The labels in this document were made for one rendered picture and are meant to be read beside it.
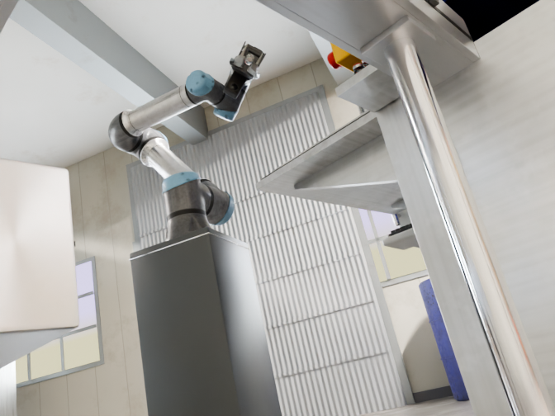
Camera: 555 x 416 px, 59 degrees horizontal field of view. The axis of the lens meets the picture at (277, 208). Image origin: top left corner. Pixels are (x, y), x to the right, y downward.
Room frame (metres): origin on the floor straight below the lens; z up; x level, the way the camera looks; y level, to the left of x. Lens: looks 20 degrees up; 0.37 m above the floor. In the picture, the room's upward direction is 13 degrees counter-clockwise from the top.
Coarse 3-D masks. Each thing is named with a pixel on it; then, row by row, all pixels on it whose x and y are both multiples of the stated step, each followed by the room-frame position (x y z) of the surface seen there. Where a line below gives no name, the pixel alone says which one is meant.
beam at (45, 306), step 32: (0, 160) 0.29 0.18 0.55; (0, 192) 0.29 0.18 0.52; (32, 192) 0.30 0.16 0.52; (64, 192) 0.32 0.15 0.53; (0, 224) 0.29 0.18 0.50; (32, 224) 0.30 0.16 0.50; (64, 224) 0.32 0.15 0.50; (0, 256) 0.28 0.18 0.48; (32, 256) 0.30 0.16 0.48; (64, 256) 0.32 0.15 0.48; (0, 288) 0.28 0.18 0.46; (32, 288) 0.30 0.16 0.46; (64, 288) 0.31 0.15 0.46; (0, 320) 0.28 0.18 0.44; (32, 320) 0.30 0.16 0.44; (64, 320) 0.31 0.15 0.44; (0, 352) 0.35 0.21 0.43
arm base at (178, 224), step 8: (192, 208) 1.30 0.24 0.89; (168, 216) 1.31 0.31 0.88; (176, 216) 1.29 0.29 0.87; (184, 216) 1.29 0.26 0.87; (192, 216) 1.30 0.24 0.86; (200, 216) 1.31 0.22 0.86; (168, 224) 1.31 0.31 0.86; (176, 224) 1.29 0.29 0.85; (184, 224) 1.28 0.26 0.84; (192, 224) 1.30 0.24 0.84; (200, 224) 1.30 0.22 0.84; (208, 224) 1.33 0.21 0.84; (168, 232) 1.30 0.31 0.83; (176, 232) 1.28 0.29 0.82; (184, 232) 1.27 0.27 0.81
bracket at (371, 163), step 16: (368, 144) 1.07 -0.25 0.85; (384, 144) 1.04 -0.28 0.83; (352, 160) 1.10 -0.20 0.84; (368, 160) 1.08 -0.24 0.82; (384, 160) 1.05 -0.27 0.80; (320, 176) 1.17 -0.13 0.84; (336, 176) 1.14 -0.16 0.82; (352, 176) 1.11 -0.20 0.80; (368, 176) 1.08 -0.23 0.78; (384, 176) 1.06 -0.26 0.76
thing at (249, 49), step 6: (246, 48) 1.17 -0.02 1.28; (252, 48) 1.17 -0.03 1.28; (246, 54) 1.18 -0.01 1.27; (258, 54) 1.18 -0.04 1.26; (264, 54) 1.19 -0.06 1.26; (234, 66) 1.19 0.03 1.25; (246, 66) 1.19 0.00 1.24; (240, 72) 1.21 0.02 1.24; (246, 72) 1.20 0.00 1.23; (252, 78) 1.23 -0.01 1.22
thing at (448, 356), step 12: (420, 288) 3.88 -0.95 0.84; (432, 288) 3.74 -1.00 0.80; (432, 300) 3.77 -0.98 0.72; (432, 312) 3.81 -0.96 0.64; (432, 324) 3.88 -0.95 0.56; (444, 324) 3.73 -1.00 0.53; (444, 336) 3.76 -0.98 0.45; (444, 348) 3.80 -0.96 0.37; (444, 360) 3.86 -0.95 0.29; (456, 360) 3.73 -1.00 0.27; (456, 372) 3.76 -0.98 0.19; (456, 384) 3.80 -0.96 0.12; (456, 396) 3.86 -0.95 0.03
